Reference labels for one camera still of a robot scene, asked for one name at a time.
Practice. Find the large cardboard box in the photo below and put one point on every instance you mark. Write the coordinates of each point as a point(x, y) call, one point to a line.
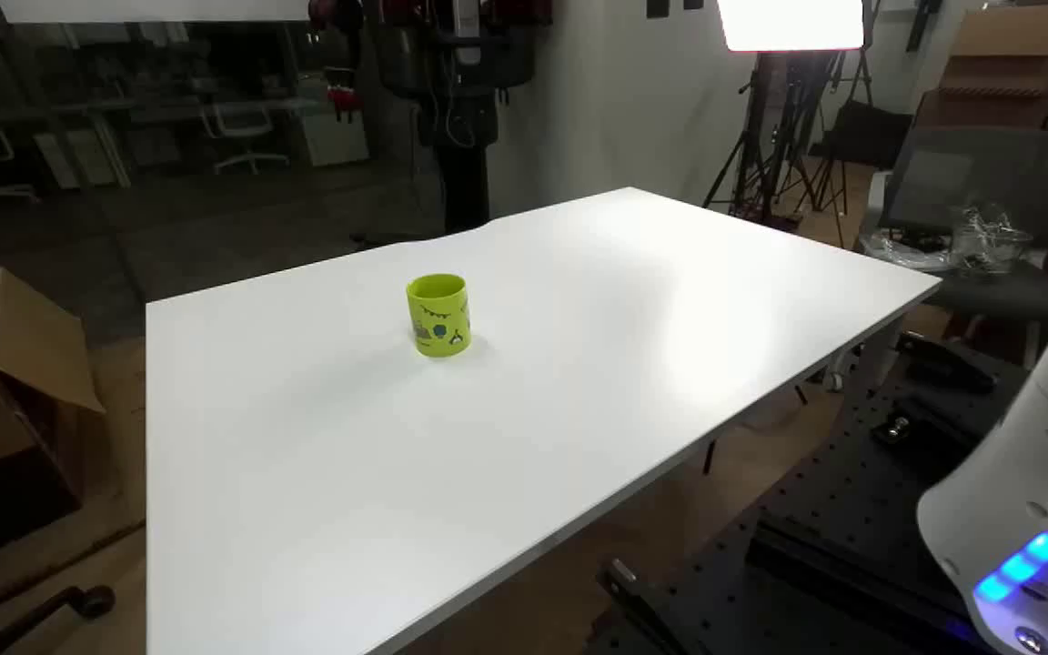
point(996, 74)

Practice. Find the yellow-green mug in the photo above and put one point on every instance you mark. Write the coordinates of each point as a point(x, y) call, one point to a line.
point(439, 309)

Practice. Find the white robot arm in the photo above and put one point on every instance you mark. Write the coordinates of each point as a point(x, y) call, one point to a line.
point(988, 527)

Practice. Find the black perforated mounting board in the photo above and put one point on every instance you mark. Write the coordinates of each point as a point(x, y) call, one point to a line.
point(831, 557)

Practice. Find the black light tripod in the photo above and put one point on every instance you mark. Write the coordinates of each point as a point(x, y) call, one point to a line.
point(785, 97)

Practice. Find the grey office chair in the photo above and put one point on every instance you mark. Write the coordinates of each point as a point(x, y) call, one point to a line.
point(971, 209)

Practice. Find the brown cardboard box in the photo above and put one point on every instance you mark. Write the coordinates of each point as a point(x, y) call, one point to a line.
point(47, 397)

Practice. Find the bright studio light panel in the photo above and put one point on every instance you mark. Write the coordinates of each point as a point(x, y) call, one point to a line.
point(791, 24)

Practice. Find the white office chair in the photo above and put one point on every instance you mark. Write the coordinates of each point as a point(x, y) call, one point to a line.
point(240, 125)

